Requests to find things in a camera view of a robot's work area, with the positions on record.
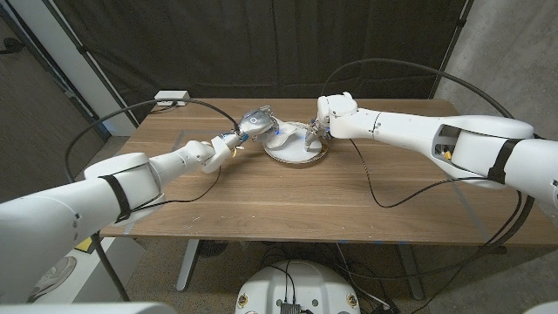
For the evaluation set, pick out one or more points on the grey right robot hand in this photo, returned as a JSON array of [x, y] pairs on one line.
[[315, 137]]

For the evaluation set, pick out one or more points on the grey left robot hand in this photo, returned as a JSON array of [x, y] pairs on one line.
[[259, 123]]

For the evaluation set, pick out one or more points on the white plate with gold rim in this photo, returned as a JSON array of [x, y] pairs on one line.
[[292, 152]]

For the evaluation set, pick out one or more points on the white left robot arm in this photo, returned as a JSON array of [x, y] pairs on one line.
[[87, 205]]

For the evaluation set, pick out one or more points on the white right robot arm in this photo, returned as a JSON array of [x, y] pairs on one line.
[[414, 133]]

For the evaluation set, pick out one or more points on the black curtain backdrop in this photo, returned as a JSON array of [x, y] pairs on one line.
[[244, 48]]

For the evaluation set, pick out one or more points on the white power outlet box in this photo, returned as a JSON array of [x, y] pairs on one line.
[[172, 95]]

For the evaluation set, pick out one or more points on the black round floor fan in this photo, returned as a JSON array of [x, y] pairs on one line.
[[212, 247]]

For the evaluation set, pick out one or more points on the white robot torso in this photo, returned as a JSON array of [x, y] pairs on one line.
[[301, 283]]

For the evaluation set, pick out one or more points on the grey table leg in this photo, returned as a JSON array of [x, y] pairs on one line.
[[410, 272], [187, 266]]

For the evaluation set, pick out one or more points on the black backdrop stand pole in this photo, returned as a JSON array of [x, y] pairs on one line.
[[93, 65], [451, 48]]

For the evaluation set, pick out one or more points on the grey sneaker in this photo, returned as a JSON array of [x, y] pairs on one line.
[[54, 277]]

